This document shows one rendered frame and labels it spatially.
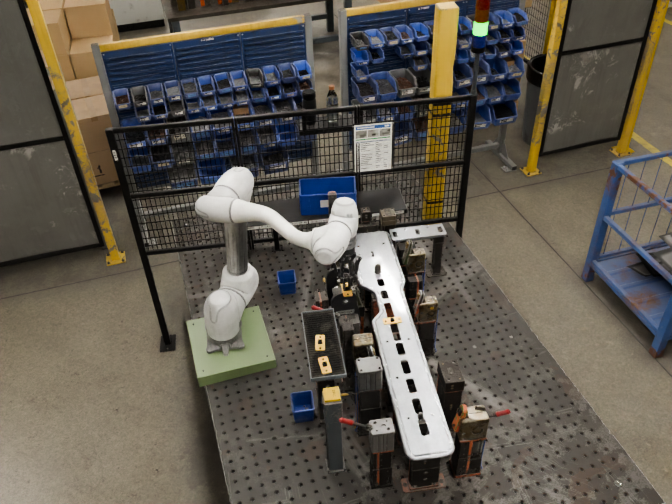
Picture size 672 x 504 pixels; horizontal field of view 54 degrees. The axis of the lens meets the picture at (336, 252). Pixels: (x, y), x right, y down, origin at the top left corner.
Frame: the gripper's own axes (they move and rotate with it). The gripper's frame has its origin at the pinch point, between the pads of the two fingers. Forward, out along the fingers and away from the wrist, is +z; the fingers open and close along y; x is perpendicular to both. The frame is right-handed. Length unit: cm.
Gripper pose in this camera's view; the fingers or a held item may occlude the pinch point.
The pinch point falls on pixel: (346, 282)
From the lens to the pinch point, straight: 276.1
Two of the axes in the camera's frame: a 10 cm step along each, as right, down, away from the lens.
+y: 9.9, -1.1, 0.9
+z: 0.3, 7.7, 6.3
